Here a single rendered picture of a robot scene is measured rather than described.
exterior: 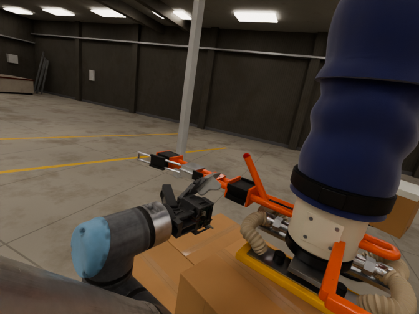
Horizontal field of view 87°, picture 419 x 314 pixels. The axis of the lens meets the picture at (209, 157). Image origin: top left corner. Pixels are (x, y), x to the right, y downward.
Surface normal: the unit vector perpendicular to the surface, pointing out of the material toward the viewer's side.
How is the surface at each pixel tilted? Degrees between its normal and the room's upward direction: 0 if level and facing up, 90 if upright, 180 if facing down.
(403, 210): 90
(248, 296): 0
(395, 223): 90
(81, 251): 85
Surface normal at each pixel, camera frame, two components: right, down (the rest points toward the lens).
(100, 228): 0.34, -0.81
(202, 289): 0.15, -0.95
